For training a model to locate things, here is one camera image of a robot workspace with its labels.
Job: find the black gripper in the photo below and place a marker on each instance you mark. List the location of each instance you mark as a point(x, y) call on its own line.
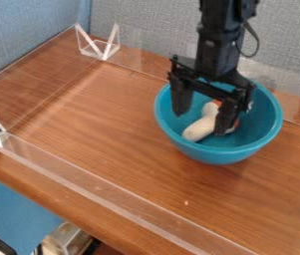
point(231, 90)

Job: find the toy mushroom brown cap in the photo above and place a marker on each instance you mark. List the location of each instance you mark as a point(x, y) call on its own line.
point(201, 128)

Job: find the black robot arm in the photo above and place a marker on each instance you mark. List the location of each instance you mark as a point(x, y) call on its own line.
point(210, 74)

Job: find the clear acrylic front barrier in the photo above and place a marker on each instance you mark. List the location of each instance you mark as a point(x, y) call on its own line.
point(97, 202)

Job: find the clear acrylic corner bracket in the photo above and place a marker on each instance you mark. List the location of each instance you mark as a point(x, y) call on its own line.
point(94, 47)

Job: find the metal frame under table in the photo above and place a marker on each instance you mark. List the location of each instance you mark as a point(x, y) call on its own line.
point(67, 240)

